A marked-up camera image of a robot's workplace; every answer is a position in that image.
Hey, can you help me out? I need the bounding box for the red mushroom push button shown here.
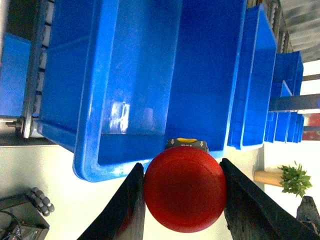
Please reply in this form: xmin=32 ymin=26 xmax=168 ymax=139
xmin=143 ymin=138 xmax=227 ymax=233

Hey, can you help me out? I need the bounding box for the blue right target bin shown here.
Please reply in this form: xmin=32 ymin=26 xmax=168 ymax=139
xmin=37 ymin=0 xmax=247 ymax=182

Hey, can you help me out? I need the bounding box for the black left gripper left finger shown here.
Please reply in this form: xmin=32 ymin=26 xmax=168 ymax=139
xmin=78 ymin=163 xmax=146 ymax=240

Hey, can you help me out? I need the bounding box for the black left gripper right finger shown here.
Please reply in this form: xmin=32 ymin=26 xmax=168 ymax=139
xmin=219 ymin=158 xmax=320 ymax=240

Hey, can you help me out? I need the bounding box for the metal roller rack frame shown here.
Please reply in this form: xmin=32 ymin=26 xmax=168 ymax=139
xmin=6 ymin=0 xmax=55 ymax=139

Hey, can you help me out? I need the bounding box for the green potted plant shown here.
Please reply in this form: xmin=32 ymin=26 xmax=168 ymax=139
xmin=278 ymin=161 xmax=313 ymax=198

